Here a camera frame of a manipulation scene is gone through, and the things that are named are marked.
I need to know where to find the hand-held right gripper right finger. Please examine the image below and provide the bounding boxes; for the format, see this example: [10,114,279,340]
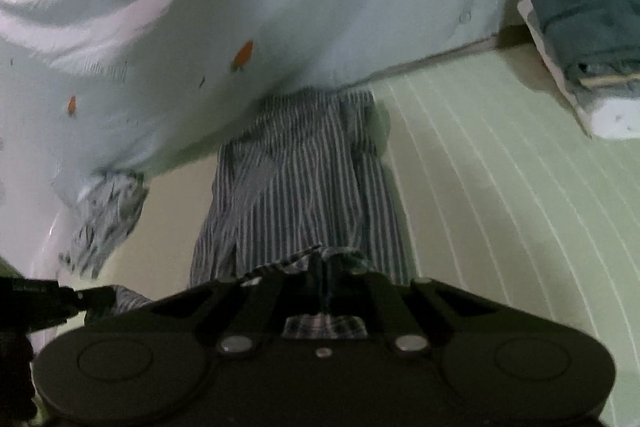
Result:
[324,260,503,355]

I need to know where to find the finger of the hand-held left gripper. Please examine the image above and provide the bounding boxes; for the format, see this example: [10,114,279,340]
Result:
[74,286,117,311]

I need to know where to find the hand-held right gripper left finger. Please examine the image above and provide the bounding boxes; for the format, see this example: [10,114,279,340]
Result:
[144,255,325,355]

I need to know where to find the grey striped shirt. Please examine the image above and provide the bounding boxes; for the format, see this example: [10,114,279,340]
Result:
[114,87,417,340]

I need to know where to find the folded dark teal clothes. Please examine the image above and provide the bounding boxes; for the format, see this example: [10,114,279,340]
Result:
[520,0,640,84]

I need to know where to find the grey leaf-print cloth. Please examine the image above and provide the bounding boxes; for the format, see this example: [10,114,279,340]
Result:
[58,170,151,280]

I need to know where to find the green striped mat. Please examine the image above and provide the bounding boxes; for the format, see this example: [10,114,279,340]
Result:
[98,41,640,427]

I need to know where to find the light blue carrot-print blanket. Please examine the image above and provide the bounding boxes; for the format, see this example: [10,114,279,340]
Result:
[0,0,596,218]

